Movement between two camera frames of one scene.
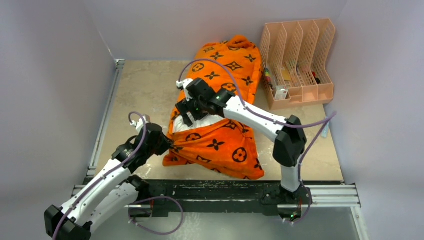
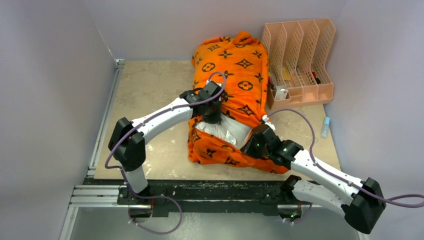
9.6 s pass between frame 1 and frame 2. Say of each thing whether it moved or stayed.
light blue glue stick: stayed
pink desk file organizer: stayed
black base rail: stayed
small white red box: stayed
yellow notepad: stayed
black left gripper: moved
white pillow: moved
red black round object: stayed
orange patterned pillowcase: moved
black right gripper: moved
